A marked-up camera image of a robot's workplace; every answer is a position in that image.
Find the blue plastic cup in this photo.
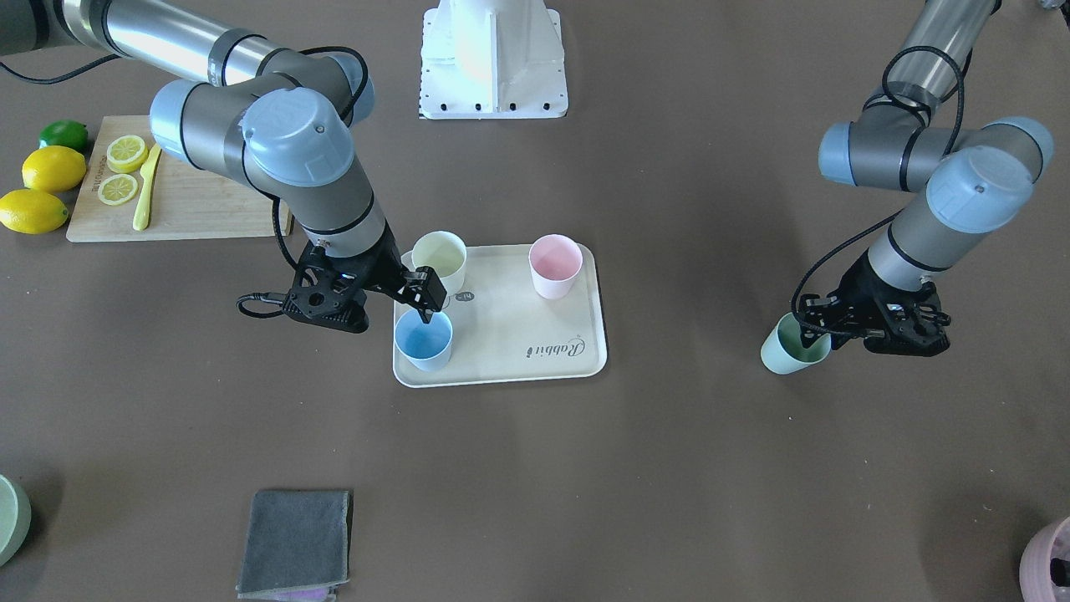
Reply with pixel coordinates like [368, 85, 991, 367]
[393, 309, 454, 372]

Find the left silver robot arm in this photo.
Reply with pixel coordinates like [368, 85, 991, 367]
[791, 1, 1055, 357]

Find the lemon half slice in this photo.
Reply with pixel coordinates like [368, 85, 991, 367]
[104, 135, 150, 175]
[96, 174, 140, 207]

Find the pink plastic cup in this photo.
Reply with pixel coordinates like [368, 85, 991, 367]
[528, 235, 583, 298]

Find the green plastic bowl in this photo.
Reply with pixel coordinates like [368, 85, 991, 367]
[0, 475, 32, 565]

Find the whole lemon outer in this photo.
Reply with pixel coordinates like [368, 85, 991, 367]
[1, 188, 68, 235]

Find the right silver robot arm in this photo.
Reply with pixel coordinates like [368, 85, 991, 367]
[3, 1, 447, 333]

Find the pink bowl with ice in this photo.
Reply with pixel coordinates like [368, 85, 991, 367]
[1019, 518, 1069, 601]

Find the cream plastic cup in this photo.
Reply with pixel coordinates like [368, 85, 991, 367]
[411, 230, 467, 296]

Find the green plastic cup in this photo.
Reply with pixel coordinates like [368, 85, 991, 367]
[760, 313, 832, 375]

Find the grey folded cloth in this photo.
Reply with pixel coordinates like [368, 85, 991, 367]
[236, 489, 351, 601]

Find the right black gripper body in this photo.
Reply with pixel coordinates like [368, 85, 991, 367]
[280, 227, 410, 333]

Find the yellow plastic knife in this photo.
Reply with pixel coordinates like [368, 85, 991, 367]
[131, 144, 163, 232]

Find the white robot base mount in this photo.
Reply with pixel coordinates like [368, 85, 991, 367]
[418, 1, 569, 120]

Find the whole lemon near lime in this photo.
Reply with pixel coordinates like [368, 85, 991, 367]
[22, 145, 87, 192]

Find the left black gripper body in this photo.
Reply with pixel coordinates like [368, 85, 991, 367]
[824, 254, 950, 357]

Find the lemon half slice lower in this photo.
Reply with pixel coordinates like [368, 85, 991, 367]
[96, 174, 140, 207]

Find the green lime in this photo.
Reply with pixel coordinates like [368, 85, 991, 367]
[39, 120, 89, 152]

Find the cream rabbit tray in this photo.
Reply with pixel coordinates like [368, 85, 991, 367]
[393, 244, 609, 388]

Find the lemon half slice upper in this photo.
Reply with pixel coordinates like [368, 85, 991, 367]
[104, 135, 150, 175]

